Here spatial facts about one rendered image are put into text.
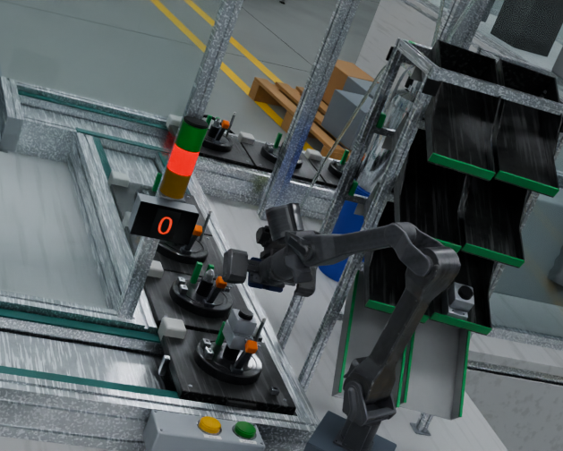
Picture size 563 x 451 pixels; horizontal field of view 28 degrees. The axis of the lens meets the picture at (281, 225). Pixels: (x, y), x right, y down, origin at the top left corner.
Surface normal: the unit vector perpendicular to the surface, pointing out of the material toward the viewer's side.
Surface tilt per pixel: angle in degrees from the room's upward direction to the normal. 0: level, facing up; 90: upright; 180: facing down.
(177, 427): 0
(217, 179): 90
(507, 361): 90
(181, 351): 0
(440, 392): 45
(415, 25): 90
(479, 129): 25
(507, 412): 90
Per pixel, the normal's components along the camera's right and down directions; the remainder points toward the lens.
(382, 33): -0.84, -0.12
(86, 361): 0.34, -0.87
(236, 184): 0.27, 0.44
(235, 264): 0.43, -0.26
